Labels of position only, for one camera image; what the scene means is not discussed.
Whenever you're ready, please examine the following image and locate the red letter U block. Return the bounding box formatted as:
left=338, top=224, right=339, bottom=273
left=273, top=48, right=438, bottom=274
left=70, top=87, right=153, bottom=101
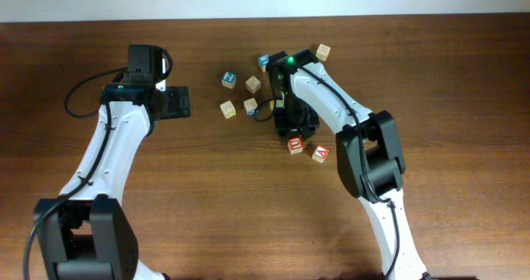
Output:
left=287, top=136, right=304, bottom=154

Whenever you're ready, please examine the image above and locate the red letter A block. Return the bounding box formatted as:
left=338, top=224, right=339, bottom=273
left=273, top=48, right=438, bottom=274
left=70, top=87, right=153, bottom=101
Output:
left=311, top=145, right=330, bottom=163

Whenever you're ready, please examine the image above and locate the yellow top wooden block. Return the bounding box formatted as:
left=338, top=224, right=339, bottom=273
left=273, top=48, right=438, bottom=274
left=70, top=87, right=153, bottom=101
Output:
left=270, top=99, right=284, bottom=110

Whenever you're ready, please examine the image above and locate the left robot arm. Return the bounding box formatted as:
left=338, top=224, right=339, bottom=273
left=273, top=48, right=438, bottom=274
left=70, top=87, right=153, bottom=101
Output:
left=22, top=45, right=191, bottom=279

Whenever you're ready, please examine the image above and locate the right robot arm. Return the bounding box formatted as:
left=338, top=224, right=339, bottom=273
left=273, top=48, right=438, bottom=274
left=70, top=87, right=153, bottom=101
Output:
left=266, top=49, right=431, bottom=279

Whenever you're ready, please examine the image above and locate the blue edged wooden block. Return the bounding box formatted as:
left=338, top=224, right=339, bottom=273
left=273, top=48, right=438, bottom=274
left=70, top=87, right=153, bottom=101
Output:
left=243, top=98, right=258, bottom=116

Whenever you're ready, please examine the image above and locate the red edged wooden block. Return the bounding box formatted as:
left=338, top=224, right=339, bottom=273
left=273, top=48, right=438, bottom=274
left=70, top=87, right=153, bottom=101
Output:
left=245, top=76, right=261, bottom=94

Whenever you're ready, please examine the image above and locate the blue top wooden block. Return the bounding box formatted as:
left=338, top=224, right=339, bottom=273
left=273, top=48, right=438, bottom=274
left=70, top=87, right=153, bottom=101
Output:
left=258, top=55, right=269, bottom=72

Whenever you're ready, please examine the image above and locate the yellow edged wooden block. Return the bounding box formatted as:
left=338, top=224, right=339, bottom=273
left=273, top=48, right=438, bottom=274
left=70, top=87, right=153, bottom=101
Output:
left=219, top=100, right=237, bottom=119

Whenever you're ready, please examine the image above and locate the plain wooden block far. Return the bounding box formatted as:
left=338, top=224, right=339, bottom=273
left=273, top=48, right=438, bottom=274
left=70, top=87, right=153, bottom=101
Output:
left=316, top=44, right=330, bottom=61

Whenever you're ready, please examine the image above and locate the blue number two block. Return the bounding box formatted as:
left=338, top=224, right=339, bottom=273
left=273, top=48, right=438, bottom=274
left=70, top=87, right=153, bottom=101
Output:
left=221, top=71, right=237, bottom=89

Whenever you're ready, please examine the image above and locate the left black cable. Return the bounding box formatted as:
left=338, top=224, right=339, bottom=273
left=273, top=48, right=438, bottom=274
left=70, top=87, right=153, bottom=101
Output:
left=22, top=48, right=174, bottom=280

